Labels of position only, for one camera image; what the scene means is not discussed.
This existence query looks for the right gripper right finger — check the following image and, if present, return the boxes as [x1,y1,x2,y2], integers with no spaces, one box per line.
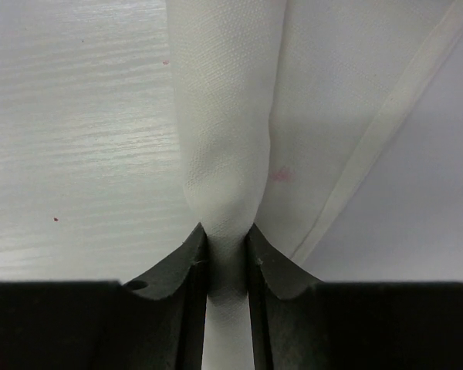
[245,227,463,369]

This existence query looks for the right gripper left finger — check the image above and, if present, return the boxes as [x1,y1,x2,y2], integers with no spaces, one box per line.
[0,226,208,369]

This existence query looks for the white cloth napkin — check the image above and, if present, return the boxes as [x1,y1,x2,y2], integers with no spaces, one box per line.
[167,1,463,369]

